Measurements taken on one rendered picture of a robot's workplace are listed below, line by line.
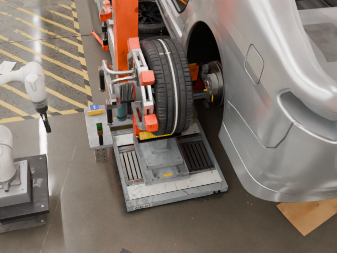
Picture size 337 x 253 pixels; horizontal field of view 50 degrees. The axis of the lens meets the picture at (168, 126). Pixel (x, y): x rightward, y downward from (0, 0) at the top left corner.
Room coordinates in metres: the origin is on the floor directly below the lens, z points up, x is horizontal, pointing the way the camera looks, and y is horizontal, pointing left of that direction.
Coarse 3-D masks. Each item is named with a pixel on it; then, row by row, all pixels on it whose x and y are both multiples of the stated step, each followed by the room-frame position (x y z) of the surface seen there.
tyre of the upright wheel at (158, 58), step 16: (144, 48) 1.98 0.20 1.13; (160, 48) 1.93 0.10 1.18; (176, 48) 1.95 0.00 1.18; (160, 64) 1.80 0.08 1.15; (176, 64) 1.82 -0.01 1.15; (160, 80) 1.71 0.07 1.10; (176, 80) 1.73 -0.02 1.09; (160, 96) 1.65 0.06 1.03; (192, 96) 1.70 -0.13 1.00; (160, 112) 1.60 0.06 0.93; (192, 112) 1.67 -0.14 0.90; (160, 128) 1.60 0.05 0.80; (176, 128) 1.64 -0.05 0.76
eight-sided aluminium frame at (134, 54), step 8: (128, 56) 2.09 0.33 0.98; (136, 56) 1.90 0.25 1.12; (128, 64) 2.09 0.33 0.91; (136, 64) 1.82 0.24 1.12; (144, 64) 1.83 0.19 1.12; (128, 80) 2.09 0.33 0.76; (144, 96) 1.66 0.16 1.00; (136, 104) 1.97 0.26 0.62; (144, 104) 1.62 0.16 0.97; (152, 104) 1.64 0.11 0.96; (136, 112) 1.89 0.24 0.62; (144, 112) 1.62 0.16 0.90; (152, 112) 1.63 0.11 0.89; (136, 120) 1.82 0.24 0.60; (144, 128) 1.62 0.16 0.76
